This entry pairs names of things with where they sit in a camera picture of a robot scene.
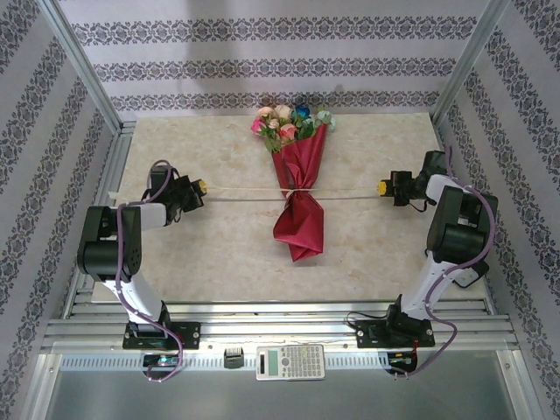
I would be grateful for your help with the magenta artificial rose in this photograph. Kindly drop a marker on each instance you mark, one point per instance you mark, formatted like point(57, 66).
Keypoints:
point(258, 127)

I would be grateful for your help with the dark red wrapping paper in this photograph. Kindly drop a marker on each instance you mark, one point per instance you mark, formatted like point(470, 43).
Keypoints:
point(302, 219)

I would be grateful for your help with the beige ribbon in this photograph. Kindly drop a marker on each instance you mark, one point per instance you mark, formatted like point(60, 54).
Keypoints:
point(297, 191)

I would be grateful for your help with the pale mint artificial rose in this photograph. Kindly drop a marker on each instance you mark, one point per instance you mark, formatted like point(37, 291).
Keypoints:
point(326, 118)

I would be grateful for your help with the peach artificial rose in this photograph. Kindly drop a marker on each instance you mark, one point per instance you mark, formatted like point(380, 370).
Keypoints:
point(282, 110)
point(263, 113)

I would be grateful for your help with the coral artificial rose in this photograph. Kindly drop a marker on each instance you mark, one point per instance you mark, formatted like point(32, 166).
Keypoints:
point(287, 131)

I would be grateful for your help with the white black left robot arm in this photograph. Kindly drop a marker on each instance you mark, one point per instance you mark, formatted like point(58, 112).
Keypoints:
point(153, 216)

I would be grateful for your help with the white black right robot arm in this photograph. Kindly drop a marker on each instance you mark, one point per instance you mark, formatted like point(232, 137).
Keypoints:
point(459, 227)

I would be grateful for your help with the black white handheld device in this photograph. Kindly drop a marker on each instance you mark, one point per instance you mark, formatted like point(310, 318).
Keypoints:
point(470, 276)

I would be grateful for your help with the aluminium mounting rails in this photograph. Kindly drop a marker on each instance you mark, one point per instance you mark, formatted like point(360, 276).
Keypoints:
point(280, 326)

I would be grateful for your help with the small circuit board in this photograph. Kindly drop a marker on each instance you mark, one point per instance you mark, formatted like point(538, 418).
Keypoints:
point(163, 360)
point(400, 359)

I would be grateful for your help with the small black clip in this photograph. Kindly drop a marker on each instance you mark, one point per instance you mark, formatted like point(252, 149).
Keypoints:
point(233, 359)

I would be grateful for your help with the grey scientific calculator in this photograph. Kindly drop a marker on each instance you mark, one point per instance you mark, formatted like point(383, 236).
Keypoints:
point(297, 361)

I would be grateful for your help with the aluminium side rail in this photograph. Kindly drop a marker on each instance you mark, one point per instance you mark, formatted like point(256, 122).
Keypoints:
point(114, 175)

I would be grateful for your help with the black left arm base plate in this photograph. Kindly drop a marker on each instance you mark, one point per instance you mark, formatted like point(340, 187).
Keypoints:
point(191, 334)

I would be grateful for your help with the aluminium frame post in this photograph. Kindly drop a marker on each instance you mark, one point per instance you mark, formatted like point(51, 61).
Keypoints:
point(86, 74)
point(468, 61)

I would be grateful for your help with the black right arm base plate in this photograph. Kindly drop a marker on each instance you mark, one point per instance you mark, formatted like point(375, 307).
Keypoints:
point(369, 334)

